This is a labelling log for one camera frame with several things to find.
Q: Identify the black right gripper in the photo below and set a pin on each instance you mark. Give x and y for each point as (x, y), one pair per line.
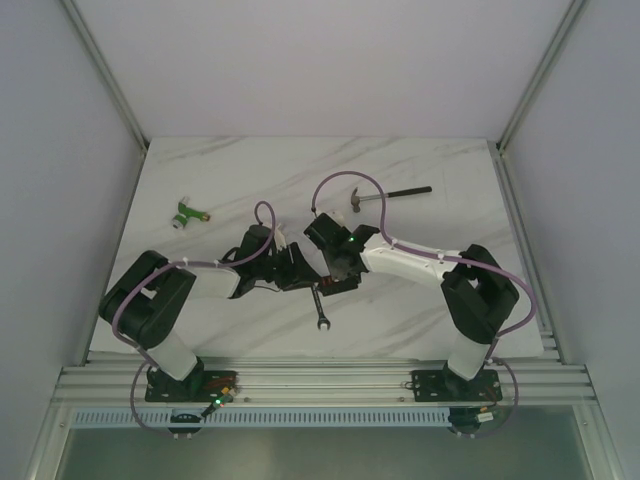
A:
(335, 272)

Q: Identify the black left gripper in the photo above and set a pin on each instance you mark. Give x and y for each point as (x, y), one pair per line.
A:
(289, 268)

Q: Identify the black fuse box base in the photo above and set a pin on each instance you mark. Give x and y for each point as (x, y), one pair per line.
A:
(329, 286)

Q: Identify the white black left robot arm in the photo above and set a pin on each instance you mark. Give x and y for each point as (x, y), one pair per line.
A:
(145, 303)

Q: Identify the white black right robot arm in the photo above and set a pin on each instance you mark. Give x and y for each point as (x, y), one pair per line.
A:
(479, 299)

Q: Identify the silver open-end wrench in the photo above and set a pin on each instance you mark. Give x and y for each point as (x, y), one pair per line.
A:
(323, 323)

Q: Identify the green white connector plug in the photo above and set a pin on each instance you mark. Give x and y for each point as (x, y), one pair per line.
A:
(185, 213)

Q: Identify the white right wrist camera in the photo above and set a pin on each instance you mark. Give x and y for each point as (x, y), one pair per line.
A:
(337, 217)

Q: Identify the claw hammer black handle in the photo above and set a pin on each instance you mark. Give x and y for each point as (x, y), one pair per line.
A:
(356, 199)

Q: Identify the white slotted cable duct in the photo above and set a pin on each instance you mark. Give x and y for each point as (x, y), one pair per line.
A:
(261, 417)

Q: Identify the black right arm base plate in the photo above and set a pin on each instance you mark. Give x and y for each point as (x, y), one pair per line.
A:
(430, 386)

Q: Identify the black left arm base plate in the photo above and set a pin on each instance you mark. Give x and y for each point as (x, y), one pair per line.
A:
(199, 387)

